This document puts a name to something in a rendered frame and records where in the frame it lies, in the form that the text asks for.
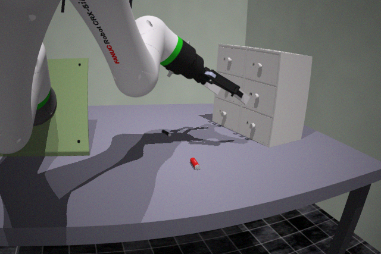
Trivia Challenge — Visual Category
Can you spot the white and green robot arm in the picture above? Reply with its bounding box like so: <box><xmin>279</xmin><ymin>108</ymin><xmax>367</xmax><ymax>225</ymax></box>
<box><xmin>0</xmin><ymin>0</ymin><xmax>196</xmax><ymax>154</ymax></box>

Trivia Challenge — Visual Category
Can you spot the small white chest of drawers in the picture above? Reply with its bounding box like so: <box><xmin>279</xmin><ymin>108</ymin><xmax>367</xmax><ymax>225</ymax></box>
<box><xmin>212</xmin><ymin>44</ymin><xmax>313</xmax><ymax>148</ymax></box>

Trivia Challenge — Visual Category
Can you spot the grey drawer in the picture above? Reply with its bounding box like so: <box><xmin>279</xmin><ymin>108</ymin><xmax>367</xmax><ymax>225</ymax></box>
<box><xmin>239</xmin><ymin>107</ymin><xmax>273</xmax><ymax>145</ymax></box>
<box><xmin>217</xmin><ymin>73</ymin><xmax>243</xmax><ymax>104</ymax></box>
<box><xmin>244</xmin><ymin>79</ymin><xmax>276</xmax><ymax>115</ymax></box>
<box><xmin>218</xmin><ymin>47</ymin><xmax>246</xmax><ymax>75</ymax></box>
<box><xmin>245</xmin><ymin>51</ymin><xmax>279</xmax><ymax>84</ymax></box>
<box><xmin>214</xmin><ymin>98</ymin><xmax>241</xmax><ymax>131</ymax></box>

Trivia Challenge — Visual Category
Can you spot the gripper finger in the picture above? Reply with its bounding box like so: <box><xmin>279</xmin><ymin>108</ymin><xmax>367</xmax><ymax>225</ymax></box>
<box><xmin>193</xmin><ymin>76</ymin><xmax>221</xmax><ymax>95</ymax></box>
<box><xmin>199</xmin><ymin>67</ymin><xmax>250</xmax><ymax>105</ymax></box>

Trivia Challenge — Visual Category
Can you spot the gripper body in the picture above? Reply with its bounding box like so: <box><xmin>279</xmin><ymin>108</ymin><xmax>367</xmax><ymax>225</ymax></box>
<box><xmin>182</xmin><ymin>54</ymin><xmax>210</xmax><ymax>80</ymax></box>

